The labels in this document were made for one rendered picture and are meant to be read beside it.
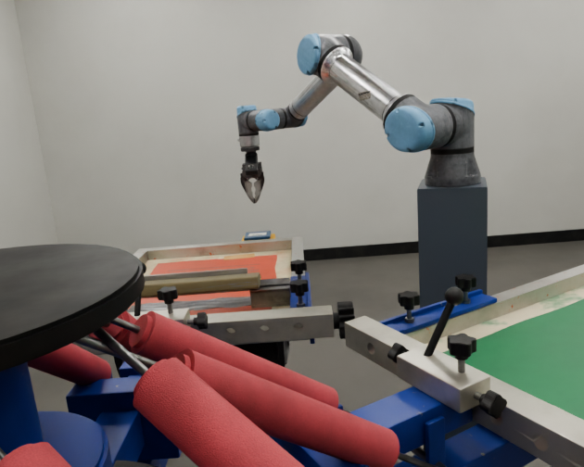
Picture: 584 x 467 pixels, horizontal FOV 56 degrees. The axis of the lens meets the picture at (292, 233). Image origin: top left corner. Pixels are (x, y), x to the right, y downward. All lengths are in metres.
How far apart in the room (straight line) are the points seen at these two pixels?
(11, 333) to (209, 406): 0.15
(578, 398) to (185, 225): 4.45
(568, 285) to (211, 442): 1.18
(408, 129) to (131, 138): 3.98
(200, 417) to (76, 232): 5.07
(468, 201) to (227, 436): 1.18
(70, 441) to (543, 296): 1.10
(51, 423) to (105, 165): 4.69
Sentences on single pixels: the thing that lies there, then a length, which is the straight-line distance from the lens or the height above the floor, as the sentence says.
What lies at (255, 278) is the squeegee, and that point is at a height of 1.06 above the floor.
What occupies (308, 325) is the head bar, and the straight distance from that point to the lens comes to 1.09.
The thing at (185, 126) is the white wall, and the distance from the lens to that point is 5.04.
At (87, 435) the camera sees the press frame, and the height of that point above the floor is 1.15.
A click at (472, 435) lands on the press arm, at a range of 0.94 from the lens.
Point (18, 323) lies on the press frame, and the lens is 0.41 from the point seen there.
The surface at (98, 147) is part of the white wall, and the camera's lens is 5.26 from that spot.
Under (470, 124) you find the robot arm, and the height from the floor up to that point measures 1.36.
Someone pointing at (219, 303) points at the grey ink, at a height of 0.96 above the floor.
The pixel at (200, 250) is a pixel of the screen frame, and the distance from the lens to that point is 1.93.
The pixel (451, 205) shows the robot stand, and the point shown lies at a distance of 1.52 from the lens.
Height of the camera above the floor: 1.45
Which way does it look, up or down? 13 degrees down
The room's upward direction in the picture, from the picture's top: 5 degrees counter-clockwise
